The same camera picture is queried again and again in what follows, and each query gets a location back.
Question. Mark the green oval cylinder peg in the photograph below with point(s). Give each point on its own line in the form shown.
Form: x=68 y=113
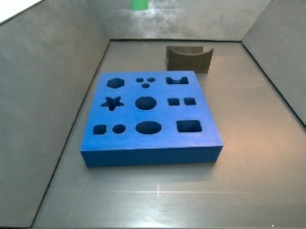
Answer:
x=139 y=5

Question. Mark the blue shape-sorter board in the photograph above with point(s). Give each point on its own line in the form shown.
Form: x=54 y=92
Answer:
x=150 y=119

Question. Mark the black curved peg holder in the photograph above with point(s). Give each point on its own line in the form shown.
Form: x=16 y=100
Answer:
x=185 y=58

